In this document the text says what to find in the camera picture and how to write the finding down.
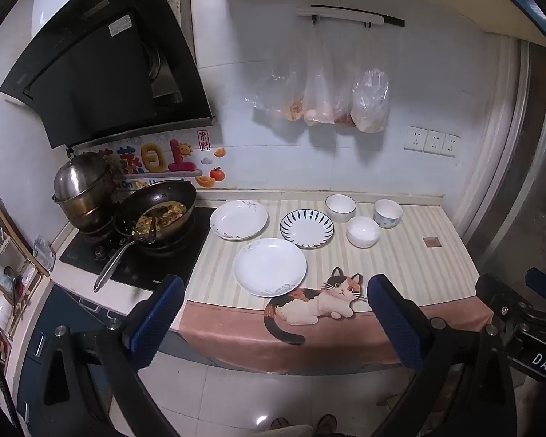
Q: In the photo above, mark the kitchen storage rack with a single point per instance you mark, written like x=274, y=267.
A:
x=4, y=273

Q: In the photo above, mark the brown square cloth label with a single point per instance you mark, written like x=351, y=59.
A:
x=431, y=241

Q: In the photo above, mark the colourful wall decal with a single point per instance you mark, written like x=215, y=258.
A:
x=164, y=164

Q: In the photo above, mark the person's foot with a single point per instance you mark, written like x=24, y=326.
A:
x=326, y=423
x=280, y=423

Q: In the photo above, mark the white wall socket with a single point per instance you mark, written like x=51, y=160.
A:
x=415, y=139
x=451, y=145
x=435, y=142

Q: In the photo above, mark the clear plastic box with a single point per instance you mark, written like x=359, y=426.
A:
x=43, y=255

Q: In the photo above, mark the black glass cooktop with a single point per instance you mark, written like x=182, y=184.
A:
x=182, y=255

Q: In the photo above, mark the blue striped plate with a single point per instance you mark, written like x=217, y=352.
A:
x=307, y=229

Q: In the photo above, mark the white bowl with blue rim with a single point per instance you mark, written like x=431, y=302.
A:
x=340, y=207

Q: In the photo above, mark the blue patterned bowl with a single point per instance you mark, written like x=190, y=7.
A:
x=388, y=214

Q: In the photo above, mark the person's left foot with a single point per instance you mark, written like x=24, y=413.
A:
x=280, y=423

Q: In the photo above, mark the wall hook rail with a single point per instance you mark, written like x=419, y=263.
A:
x=346, y=13

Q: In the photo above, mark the person's right foot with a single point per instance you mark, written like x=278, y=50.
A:
x=326, y=423

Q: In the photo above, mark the black range hood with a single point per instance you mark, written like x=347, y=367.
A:
x=95, y=68

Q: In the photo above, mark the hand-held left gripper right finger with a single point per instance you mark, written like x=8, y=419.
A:
x=393, y=316

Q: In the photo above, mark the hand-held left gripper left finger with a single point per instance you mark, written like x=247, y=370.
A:
x=157, y=314

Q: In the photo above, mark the white floral plate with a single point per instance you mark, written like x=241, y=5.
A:
x=239, y=221

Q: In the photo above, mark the stainless steel steamer pot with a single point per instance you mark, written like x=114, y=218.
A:
x=79, y=186

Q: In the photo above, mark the clear plastic bag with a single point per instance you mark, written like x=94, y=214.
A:
x=280, y=95
x=369, y=104
x=319, y=95

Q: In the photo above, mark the large white plate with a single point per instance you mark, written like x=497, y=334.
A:
x=269, y=267

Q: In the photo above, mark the plain white bowl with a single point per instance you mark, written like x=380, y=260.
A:
x=363, y=233

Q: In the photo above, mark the stir-fried food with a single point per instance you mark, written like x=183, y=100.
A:
x=164, y=217

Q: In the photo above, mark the aluminium window frame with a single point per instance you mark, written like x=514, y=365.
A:
x=514, y=145

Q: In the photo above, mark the black wok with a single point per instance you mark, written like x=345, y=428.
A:
x=132, y=216

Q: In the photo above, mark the striped cat print tablecloth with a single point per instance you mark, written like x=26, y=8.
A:
x=405, y=273

